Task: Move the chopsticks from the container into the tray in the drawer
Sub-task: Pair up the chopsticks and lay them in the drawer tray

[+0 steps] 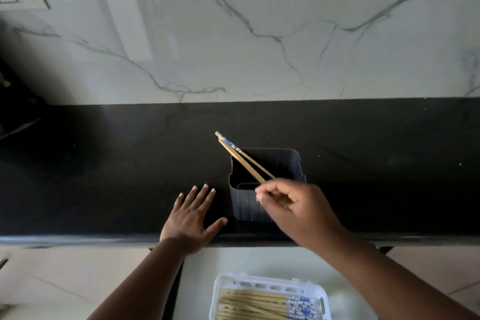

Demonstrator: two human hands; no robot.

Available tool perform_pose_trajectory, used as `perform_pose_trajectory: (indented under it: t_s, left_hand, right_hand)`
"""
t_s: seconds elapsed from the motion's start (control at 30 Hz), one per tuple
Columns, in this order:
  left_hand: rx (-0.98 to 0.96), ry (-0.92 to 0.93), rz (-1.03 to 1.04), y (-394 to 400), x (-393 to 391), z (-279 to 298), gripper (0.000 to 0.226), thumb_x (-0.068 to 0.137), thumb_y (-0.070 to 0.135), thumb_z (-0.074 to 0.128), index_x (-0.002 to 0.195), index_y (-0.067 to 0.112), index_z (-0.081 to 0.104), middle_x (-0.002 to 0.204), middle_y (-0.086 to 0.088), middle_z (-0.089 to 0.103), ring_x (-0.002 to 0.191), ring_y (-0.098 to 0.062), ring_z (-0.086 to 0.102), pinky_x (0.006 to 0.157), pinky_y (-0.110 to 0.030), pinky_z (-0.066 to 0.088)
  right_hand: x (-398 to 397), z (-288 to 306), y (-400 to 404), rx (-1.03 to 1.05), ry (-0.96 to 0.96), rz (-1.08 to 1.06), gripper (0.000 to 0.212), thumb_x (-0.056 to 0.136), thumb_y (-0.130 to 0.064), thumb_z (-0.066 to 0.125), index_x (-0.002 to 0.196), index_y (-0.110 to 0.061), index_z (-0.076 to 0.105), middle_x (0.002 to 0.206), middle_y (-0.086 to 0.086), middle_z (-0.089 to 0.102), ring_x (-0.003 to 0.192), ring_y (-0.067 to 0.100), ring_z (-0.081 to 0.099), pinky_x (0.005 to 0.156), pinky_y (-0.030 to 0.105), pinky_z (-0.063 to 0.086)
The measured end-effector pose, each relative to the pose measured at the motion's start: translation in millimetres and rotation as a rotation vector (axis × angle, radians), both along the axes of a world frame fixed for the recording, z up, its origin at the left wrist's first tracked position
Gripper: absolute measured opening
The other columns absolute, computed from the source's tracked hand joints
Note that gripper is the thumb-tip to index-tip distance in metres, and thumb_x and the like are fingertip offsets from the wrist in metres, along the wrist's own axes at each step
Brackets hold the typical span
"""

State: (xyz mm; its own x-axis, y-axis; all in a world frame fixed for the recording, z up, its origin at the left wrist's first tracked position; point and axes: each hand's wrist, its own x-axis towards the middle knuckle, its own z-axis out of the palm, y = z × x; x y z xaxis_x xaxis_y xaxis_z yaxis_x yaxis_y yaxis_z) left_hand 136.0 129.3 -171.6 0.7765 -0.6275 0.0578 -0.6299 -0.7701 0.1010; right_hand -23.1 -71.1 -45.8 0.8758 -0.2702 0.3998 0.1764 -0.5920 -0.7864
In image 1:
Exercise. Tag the person's right hand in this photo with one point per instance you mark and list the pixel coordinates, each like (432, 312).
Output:
(303, 214)

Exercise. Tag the person's right forearm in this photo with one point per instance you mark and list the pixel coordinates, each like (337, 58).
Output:
(393, 286)

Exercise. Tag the bundle of patterned chopsticks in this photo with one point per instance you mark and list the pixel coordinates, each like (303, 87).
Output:
(255, 301)

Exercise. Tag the person's left hand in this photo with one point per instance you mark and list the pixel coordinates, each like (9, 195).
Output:
(187, 226)

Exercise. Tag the beige cabinet door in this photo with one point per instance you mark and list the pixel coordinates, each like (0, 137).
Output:
(431, 267)
(93, 267)
(22, 297)

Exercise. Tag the white plastic drawer tray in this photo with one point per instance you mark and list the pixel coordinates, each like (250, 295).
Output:
(221, 282)

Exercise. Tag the dark grey plastic container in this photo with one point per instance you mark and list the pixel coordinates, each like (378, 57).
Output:
(243, 207)

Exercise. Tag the black backpack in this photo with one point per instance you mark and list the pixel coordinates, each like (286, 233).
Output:
(18, 106)

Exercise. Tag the person's left forearm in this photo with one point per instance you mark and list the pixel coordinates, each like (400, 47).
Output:
(142, 286)

